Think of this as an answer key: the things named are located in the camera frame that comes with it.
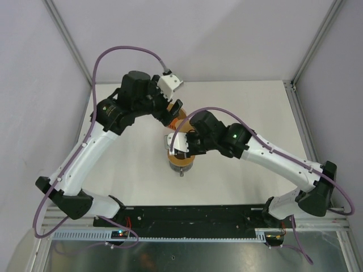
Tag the right aluminium frame post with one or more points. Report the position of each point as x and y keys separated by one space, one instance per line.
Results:
x=320 y=35

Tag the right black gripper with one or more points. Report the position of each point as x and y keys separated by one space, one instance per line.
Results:
x=189 y=135

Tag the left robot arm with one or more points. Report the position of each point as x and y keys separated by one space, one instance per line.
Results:
x=65 y=187

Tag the wooden ring dripper stand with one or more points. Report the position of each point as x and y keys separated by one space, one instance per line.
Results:
x=179 y=161

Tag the orange coffee filter holder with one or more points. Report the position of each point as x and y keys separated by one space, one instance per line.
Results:
x=175 y=123

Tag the grey slotted cable duct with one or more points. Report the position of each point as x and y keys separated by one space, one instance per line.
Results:
x=119 y=235

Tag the left aluminium frame post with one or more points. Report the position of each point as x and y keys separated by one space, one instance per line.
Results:
x=67 y=38

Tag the aluminium frame post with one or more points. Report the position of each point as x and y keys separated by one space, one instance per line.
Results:
x=320 y=35
x=67 y=38

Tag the single brown paper filter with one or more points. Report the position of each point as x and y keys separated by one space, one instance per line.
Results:
x=183 y=128

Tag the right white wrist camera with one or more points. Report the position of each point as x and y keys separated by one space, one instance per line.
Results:
x=180 y=143

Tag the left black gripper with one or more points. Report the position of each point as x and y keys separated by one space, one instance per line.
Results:
x=163 y=115

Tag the glass coffee server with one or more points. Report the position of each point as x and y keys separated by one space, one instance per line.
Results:
x=181 y=170

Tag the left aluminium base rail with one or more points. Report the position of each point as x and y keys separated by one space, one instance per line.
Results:
x=54 y=215

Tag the right aluminium side rail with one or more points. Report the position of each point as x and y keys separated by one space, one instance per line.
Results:
x=348 y=246

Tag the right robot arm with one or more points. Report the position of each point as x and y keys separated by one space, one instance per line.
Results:
x=313 y=190

